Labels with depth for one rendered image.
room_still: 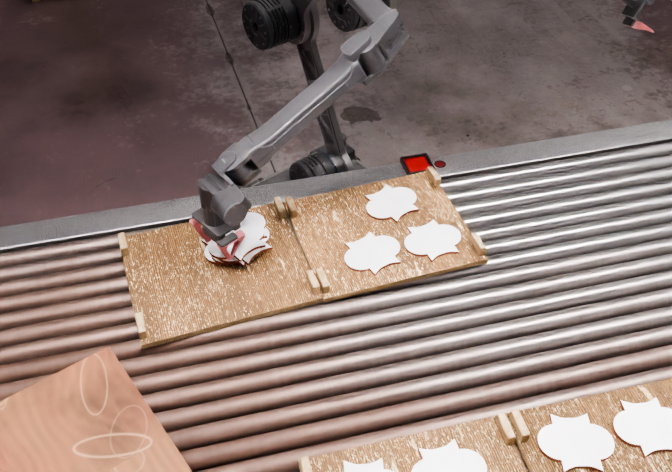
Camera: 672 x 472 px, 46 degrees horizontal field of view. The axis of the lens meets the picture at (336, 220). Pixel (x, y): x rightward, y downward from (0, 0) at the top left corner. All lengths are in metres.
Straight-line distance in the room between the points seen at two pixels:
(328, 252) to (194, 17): 3.13
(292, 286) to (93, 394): 0.52
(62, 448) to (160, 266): 0.56
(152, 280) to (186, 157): 1.91
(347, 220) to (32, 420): 0.87
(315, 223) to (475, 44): 2.77
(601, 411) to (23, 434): 1.09
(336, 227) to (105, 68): 2.72
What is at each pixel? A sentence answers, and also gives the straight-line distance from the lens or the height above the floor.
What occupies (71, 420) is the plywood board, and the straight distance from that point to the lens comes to 1.56.
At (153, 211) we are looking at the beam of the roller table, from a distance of 2.09.
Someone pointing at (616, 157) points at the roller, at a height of 0.92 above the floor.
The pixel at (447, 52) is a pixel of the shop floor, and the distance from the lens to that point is 4.50.
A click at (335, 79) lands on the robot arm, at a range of 1.73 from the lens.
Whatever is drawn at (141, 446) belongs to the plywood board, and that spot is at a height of 1.04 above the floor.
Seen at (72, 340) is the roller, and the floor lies 0.92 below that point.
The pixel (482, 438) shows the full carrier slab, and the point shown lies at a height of 0.94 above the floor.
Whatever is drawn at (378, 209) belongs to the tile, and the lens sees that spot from 2.00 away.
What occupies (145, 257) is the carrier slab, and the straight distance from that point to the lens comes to 1.94.
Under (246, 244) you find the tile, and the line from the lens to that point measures 1.86.
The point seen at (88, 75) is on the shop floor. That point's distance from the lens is 4.46.
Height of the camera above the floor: 2.28
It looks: 43 degrees down
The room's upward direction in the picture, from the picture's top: straight up
